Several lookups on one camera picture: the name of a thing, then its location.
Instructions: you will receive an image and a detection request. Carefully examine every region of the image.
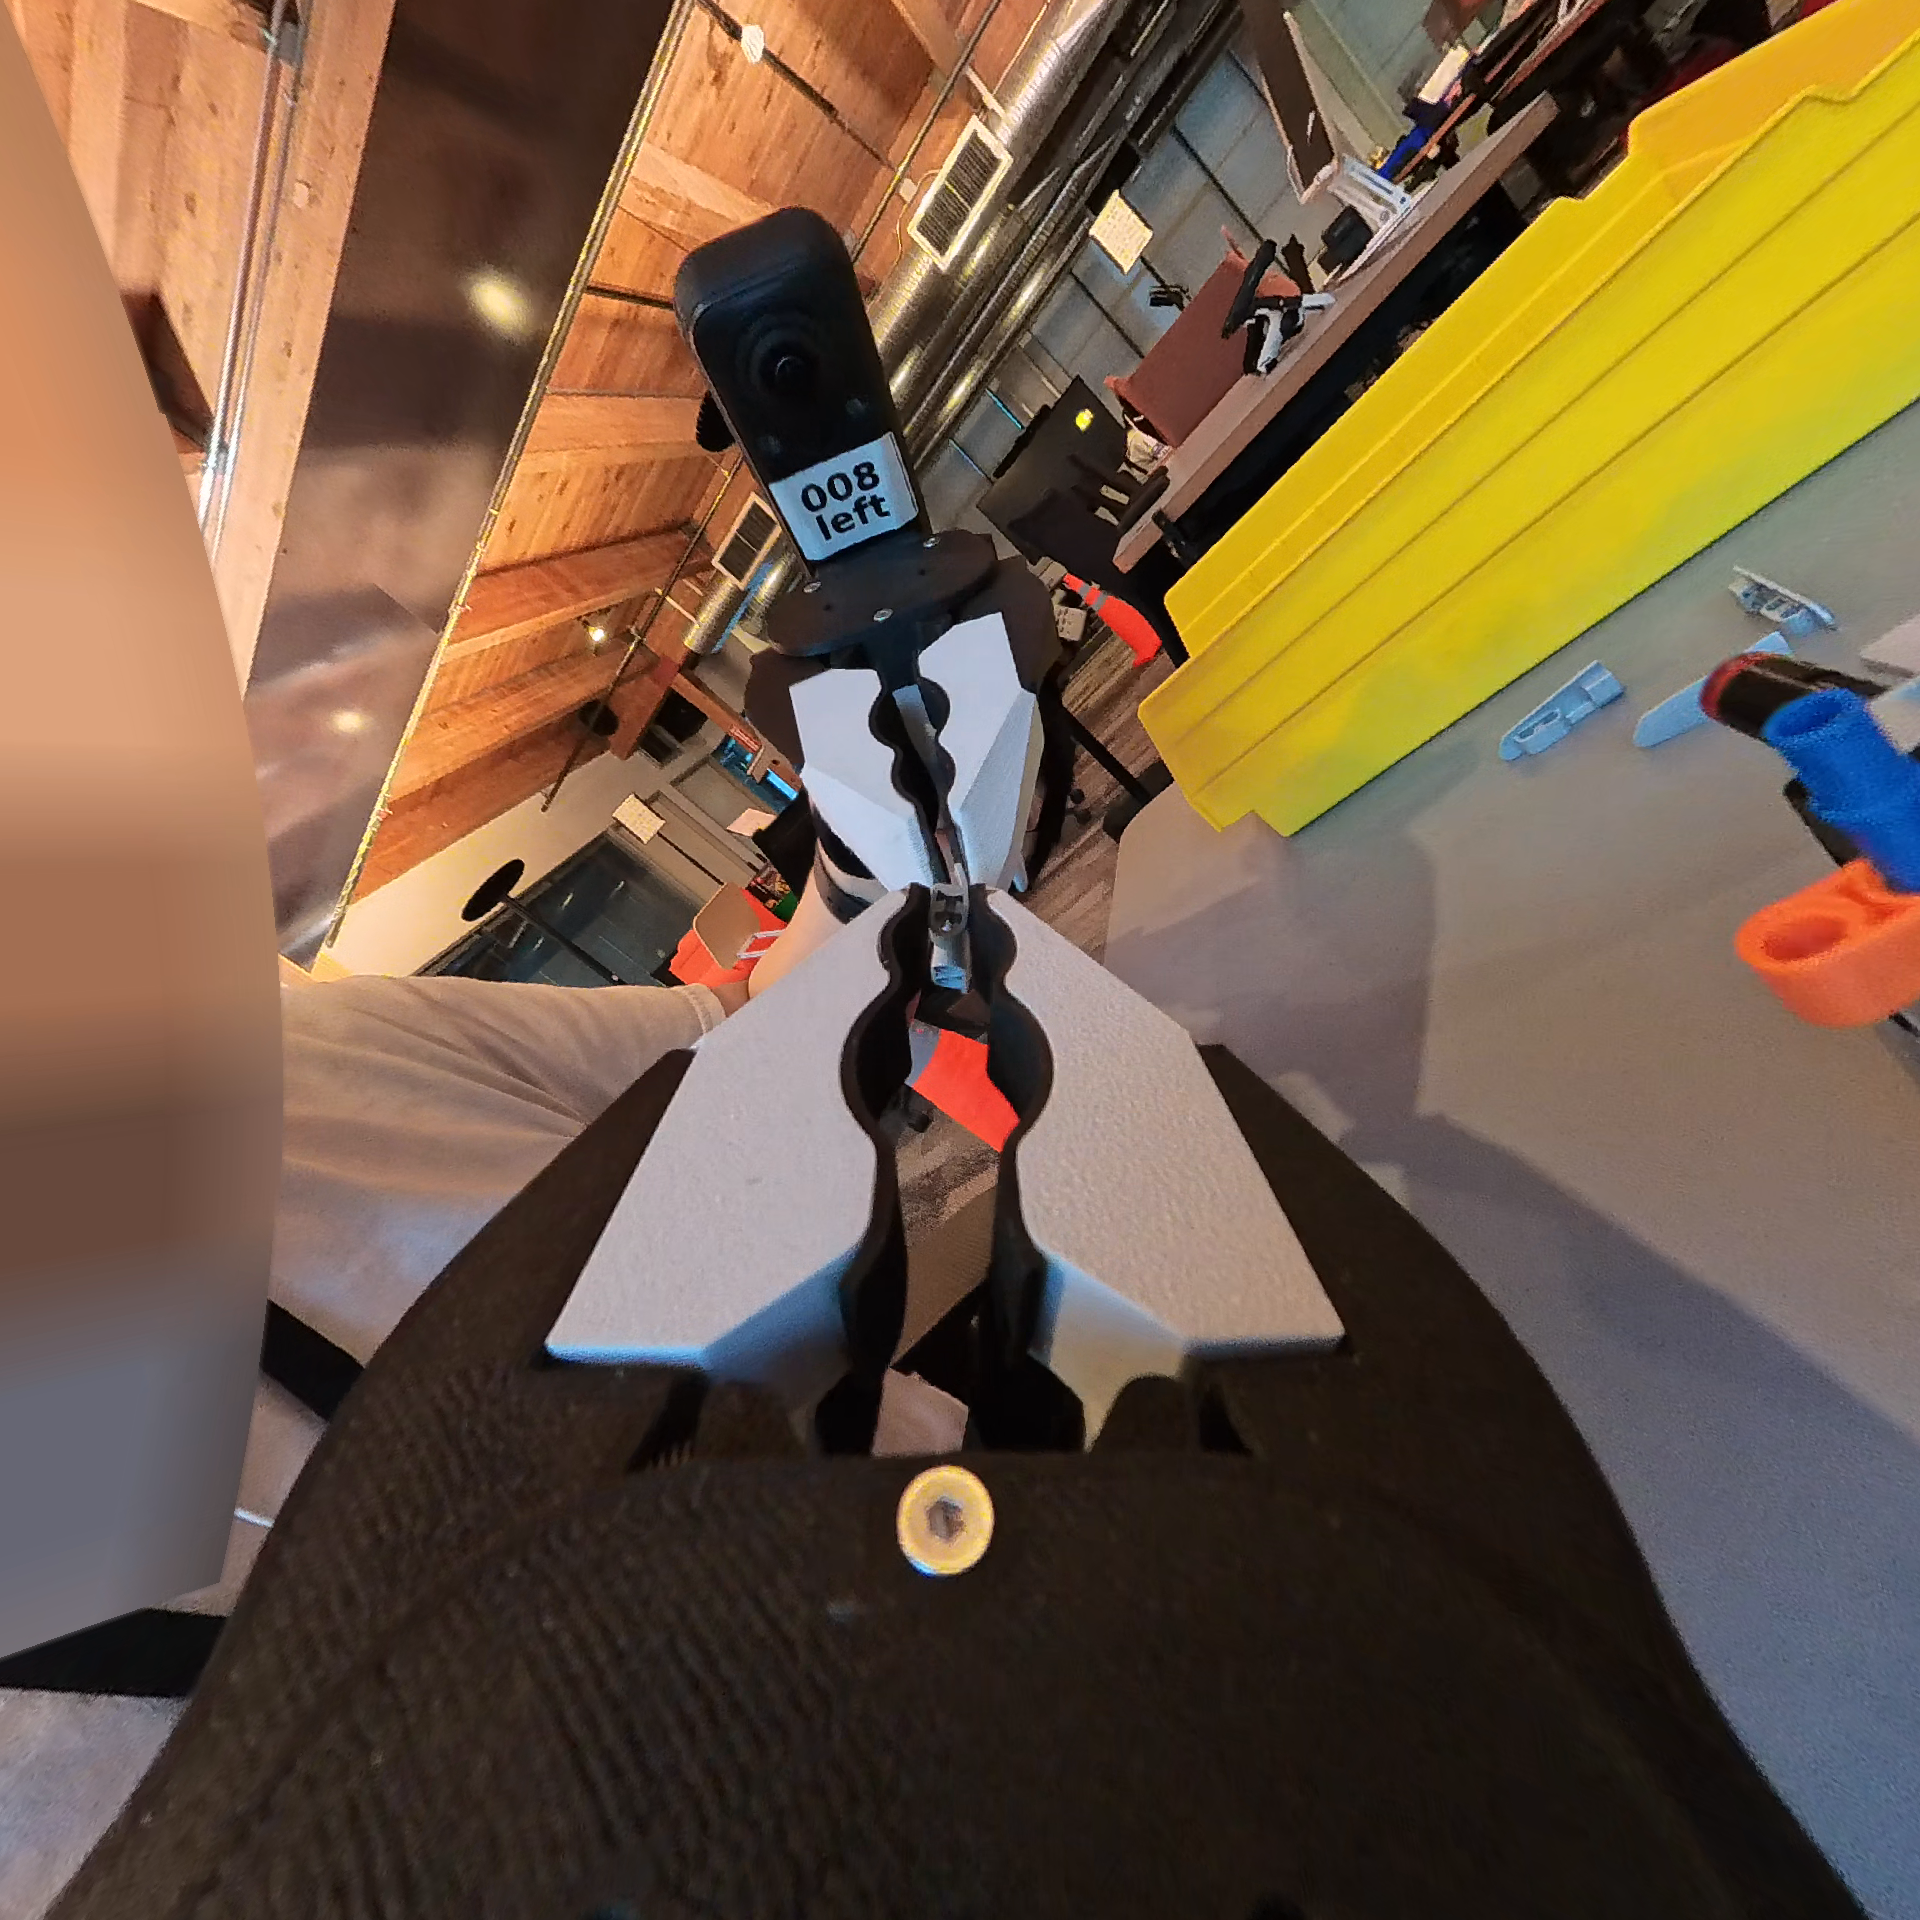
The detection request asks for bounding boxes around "black toy brick model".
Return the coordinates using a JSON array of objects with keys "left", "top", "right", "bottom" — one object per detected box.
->
[{"left": 1702, "top": 653, "right": 1920, "bottom": 1029}]

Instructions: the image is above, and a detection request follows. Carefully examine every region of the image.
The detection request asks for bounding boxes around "grey desk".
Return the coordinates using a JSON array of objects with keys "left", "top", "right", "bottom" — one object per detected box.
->
[{"left": 1099, "top": 435, "right": 1920, "bottom": 1920}]

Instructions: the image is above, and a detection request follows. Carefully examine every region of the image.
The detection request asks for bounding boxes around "orange traffic cone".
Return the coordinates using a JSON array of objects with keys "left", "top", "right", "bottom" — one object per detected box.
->
[{"left": 1066, "top": 577, "right": 1162, "bottom": 669}]

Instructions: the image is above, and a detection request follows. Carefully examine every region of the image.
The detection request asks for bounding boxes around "white air vent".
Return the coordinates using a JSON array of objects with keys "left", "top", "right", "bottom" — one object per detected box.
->
[{"left": 909, "top": 121, "right": 1015, "bottom": 267}]

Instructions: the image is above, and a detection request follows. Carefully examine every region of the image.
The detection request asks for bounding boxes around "brown office chair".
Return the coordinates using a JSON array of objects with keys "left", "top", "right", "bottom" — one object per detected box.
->
[{"left": 1108, "top": 248, "right": 1276, "bottom": 450}]

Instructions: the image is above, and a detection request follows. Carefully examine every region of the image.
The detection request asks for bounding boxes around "round silver air duct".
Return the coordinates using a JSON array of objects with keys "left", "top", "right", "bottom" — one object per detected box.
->
[{"left": 861, "top": 0, "right": 1148, "bottom": 450}]

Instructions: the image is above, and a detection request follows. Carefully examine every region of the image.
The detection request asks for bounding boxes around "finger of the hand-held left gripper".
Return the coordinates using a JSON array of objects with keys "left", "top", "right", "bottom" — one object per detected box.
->
[
  {"left": 916, "top": 610, "right": 1047, "bottom": 896},
  {"left": 787, "top": 664, "right": 948, "bottom": 920}
]

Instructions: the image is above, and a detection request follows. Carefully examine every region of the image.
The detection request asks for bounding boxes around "black strap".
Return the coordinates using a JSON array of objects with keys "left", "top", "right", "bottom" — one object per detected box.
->
[{"left": 261, "top": 1296, "right": 367, "bottom": 1421}]

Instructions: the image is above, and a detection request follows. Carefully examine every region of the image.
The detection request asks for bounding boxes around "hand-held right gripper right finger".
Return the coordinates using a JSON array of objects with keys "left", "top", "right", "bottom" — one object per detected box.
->
[{"left": 958, "top": 886, "right": 1350, "bottom": 1452}]

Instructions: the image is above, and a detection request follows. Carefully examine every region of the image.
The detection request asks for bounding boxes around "yellow plastic bin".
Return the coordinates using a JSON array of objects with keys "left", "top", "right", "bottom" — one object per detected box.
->
[{"left": 1135, "top": 0, "right": 1920, "bottom": 835}]

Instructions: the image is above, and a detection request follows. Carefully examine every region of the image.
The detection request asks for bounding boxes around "wooden background desk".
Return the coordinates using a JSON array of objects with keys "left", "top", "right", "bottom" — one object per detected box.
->
[{"left": 1110, "top": 90, "right": 1561, "bottom": 571}]

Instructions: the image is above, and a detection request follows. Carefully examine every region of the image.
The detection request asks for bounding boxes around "orange ribbed plastic sheet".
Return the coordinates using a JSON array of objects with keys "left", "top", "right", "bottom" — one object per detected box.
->
[{"left": 904, "top": 1033, "right": 1025, "bottom": 1154}]

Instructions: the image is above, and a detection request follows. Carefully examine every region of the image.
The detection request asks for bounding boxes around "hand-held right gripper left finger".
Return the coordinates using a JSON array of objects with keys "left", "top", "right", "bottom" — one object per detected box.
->
[{"left": 543, "top": 886, "right": 931, "bottom": 1452}]

